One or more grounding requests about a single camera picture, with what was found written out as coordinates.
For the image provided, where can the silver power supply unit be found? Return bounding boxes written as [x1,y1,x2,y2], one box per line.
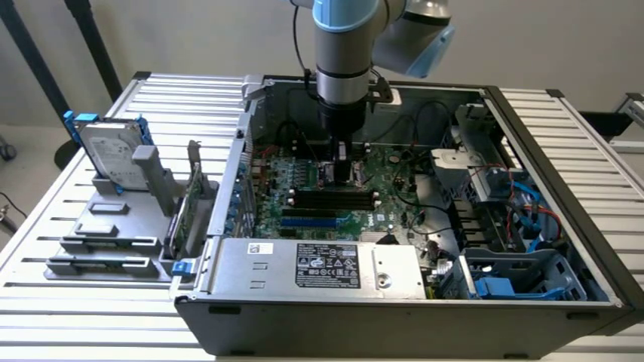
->
[198,237,429,302]

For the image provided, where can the black open PC case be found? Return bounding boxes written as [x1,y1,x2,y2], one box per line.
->
[172,73,638,358]

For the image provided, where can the red wire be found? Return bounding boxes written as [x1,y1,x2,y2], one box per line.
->
[505,171,564,248]

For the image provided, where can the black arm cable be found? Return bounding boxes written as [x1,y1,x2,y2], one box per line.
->
[290,5,318,100]

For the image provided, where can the black RAM slots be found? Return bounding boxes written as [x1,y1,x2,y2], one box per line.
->
[293,188,380,211]

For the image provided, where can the grey disk bay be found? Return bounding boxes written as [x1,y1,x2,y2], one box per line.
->
[456,247,588,302]

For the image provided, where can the aluminium frame table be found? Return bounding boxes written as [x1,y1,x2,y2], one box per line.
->
[609,91,644,145]

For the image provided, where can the black stand pole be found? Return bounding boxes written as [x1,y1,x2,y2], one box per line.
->
[0,0,72,118]
[72,0,125,100]

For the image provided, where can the black internal case wire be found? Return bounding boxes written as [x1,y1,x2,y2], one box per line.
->
[370,100,460,146]

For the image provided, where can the silver metal drive cage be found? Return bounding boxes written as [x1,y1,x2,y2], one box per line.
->
[429,103,530,202]

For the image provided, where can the green motherboard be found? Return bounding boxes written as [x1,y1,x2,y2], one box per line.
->
[244,144,434,243]

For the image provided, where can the blue wire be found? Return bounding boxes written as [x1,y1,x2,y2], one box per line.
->
[508,179,554,253]

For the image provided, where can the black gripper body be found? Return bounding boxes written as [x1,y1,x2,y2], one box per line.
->
[317,97,366,145]

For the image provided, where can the green graphics card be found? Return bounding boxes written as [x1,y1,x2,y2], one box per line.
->
[162,139,208,262]

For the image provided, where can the hard disk with blue caddy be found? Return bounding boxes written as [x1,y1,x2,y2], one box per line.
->
[64,109,153,196]

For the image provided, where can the blue expansion slot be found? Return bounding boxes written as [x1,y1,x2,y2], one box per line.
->
[280,216,338,228]

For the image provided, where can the grey parts rack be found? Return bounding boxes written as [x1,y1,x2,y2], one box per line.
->
[42,146,222,282]

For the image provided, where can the CPU socket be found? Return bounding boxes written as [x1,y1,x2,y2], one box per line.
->
[314,159,370,188]

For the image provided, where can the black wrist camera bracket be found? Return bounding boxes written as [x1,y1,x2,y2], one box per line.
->
[368,76,394,103]

